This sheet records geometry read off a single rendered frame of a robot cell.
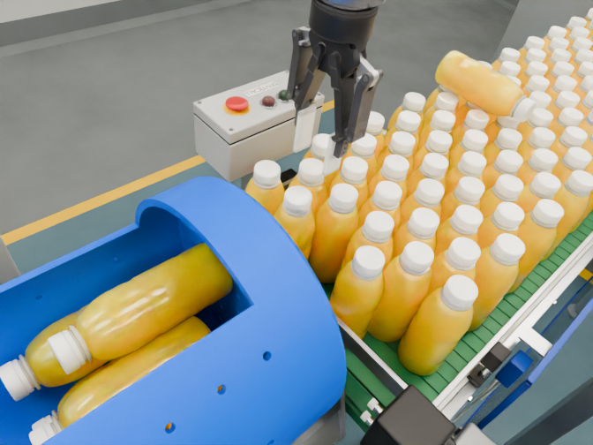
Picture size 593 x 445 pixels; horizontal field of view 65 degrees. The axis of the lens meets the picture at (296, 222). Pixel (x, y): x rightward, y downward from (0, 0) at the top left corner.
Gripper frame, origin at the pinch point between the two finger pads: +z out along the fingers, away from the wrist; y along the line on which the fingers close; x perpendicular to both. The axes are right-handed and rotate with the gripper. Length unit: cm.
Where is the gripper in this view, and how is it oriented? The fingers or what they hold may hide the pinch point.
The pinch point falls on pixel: (319, 143)
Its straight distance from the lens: 67.5
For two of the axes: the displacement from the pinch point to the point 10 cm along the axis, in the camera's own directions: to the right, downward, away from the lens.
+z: -1.2, 6.8, 7.3
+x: 7.4, -4.3, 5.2
